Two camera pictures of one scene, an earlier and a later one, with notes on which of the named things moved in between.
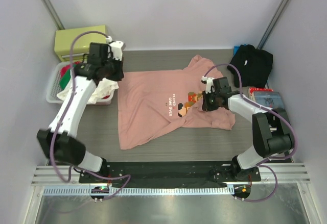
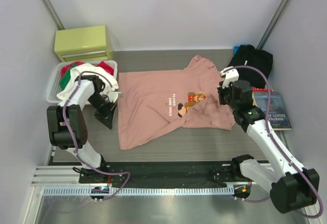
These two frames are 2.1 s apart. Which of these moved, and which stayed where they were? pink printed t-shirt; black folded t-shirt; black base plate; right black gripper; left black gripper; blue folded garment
Moved: right black gripper; left black gripper
Stayed: pink printed t-shirt; blue folded garment; black folded t-shirt; black base plate
